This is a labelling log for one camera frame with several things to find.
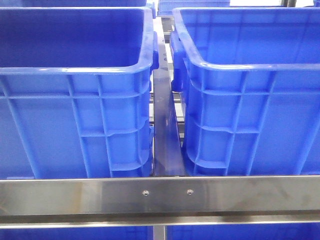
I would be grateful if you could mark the steel shelf centre divider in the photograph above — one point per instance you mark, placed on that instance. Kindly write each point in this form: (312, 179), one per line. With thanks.
(168, 159)

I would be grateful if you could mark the blue crate front left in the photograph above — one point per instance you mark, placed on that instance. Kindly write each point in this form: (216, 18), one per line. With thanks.
(75, 92)

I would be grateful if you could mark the blue crate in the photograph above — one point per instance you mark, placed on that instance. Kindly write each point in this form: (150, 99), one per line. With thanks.
(75, 92)
(165, 7)
(273, 231)
(90, 233)
(249, 79)
(87, 3)

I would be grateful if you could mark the blue crate front right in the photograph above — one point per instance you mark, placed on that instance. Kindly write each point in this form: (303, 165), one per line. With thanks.
(249, 79)

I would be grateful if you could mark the blue crate rear middle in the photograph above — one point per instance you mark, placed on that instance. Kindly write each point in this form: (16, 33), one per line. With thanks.
(165, 7)

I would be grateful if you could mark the blue crate lower left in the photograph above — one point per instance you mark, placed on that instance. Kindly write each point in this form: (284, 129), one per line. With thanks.
(90, 233)

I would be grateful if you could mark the blue crate lower right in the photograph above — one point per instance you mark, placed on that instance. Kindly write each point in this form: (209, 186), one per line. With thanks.
(273, 231)

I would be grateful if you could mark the blue crate rear left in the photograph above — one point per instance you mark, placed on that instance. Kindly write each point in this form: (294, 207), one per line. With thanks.
(87, 3)

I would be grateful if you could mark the steel shelf front rail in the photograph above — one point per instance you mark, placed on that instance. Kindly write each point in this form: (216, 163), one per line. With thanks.
(155, 201)

